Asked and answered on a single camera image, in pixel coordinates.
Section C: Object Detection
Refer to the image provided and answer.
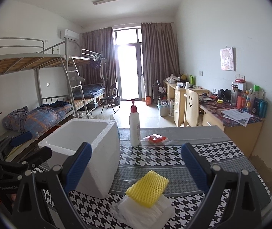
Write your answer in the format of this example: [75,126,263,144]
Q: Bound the white paper tissues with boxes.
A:
[110,195,175,228]

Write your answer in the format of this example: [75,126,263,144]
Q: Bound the yellow foam fruit net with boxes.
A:
[126,170,169,208]

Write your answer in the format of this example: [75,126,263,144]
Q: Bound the blue plaid quilt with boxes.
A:
[2,101,72,139]

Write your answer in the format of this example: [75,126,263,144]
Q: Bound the white styrofoam box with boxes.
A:
[38,118,120,198]

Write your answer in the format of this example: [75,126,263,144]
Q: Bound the metal bunk bed near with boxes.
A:
[0,37,86,136]

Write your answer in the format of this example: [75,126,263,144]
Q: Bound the metal bunk bed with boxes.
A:
[67,48,107,114]
[0,37,86,136]

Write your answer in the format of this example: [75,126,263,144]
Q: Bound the wooden desk near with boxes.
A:
[199,96,264,157]

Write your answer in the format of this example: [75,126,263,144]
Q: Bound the wooden desk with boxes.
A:
[199,96,264,157]
[163,81,209,127]

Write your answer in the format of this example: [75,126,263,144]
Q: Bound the papers on desk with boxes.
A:
[222,109,253,127]

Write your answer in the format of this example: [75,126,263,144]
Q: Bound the houndstooth tablecloth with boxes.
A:
[33,126,272,229]

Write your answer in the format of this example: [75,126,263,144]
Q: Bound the white pump lotion bottle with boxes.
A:
[129,99,140,147]

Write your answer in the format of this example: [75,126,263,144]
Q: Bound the black folding chair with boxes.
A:
[101,82,120,113]

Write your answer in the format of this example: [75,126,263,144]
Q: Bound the smiley face wooden chair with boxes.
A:
[184,89,199,127]

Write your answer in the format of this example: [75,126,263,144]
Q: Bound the teal tumbler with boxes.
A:
[258,99,268,118]

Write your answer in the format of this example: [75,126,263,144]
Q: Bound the red snack packet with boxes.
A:
[144,134,168,145]

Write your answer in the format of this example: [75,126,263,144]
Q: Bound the black headphones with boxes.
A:
[217,89,231,101]

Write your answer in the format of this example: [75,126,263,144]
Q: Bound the clear water bottle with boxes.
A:
[230,82,239,106]

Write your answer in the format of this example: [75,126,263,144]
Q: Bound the metal bunk bed far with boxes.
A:
[67,48,107,114]

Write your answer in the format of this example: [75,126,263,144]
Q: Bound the wooden desk far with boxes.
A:
[163,81,209,127]

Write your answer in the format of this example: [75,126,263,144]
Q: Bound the orange container on floor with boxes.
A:
[145,96,151,106]

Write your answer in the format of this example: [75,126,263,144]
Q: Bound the white bucket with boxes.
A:
[157,101,170,117]

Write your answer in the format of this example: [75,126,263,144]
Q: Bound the left brown curtain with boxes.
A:
[81,27,117,90]

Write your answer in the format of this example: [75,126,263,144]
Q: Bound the brown curtain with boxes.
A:
[81,27,117,90]
[141,23,179,97]

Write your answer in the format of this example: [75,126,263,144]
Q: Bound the white air conditioner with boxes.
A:
[60,29,79,41]

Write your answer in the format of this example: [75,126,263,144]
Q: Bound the right brown curtain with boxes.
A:
[141,23,179,97]

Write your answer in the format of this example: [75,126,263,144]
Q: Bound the pink wall picture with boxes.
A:
[220,47,235,71]

